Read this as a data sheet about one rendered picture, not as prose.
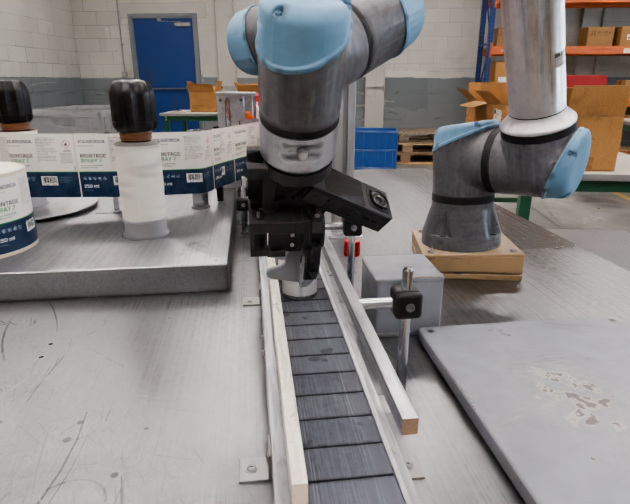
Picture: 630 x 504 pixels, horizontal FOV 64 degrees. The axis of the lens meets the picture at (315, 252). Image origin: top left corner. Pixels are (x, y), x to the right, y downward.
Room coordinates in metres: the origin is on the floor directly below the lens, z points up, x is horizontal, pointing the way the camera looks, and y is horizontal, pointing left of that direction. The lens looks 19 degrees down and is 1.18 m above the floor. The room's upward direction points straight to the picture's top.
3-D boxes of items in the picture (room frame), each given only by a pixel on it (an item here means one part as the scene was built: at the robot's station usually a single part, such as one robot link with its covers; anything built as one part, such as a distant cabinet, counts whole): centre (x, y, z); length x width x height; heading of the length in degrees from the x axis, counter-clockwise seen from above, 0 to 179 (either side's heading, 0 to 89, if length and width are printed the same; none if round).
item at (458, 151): (0.96, -0.29, 1.04); 0.13 x 0.12 x 0.14; 47
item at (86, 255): (1.17, 0.53, 0.86); 0.80 x 0.67 x 0.05; 7
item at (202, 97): (6.81, 1.40, 0.97); 0.47 x 0.41 x 0.37; 172
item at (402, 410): (0.82, 0.00, 0.96); 1.07 x 0.01 x 0.01; 7
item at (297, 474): (0.81, 0.08, 0.91); 1.07 x 0.01 x 0.02; 7
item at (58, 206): (1.20, 0.69, 0.89); 0.31 x 0.31 x 0.01
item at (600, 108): (2.48, -1.24, 0.97); 0.51 x 0.39 x 0.37; 91
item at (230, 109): (1.51, 0.22, 1.01); 0.14 x 0.13 x 0.26; 7
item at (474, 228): (0.96, -0.29, 0.92); 0.15 x 0.15 x 0.10
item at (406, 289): (0.49, -0.08, 0.91); 0.07 x 0.03 x 0.16; 97
